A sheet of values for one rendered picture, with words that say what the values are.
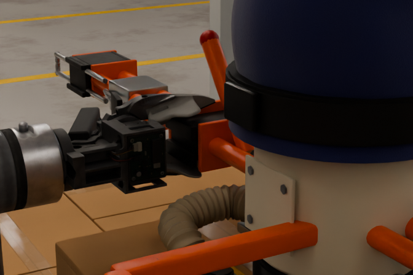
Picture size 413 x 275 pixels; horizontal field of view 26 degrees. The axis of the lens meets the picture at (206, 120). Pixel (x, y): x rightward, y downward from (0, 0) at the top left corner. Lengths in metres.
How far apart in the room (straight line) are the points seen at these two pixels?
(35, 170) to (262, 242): 0.29
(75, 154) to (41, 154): 0.04
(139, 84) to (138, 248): 0.27
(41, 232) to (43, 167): 1.19
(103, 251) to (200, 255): 0.34
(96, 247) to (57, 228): 1.07
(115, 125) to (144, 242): 0.17
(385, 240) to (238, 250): 0.13
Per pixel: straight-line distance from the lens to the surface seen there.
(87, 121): 1.07
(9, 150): 0.96
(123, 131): 0.99
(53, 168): 0.97
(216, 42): 1.06
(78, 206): 2.28
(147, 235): 1.12
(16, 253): 2.05
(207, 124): 1.03
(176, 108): 1.06
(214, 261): 0.76
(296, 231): 0.80
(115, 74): 1.35
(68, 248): 1.10
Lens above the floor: 1.41
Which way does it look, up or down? 17 degrees down
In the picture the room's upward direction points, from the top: straight up
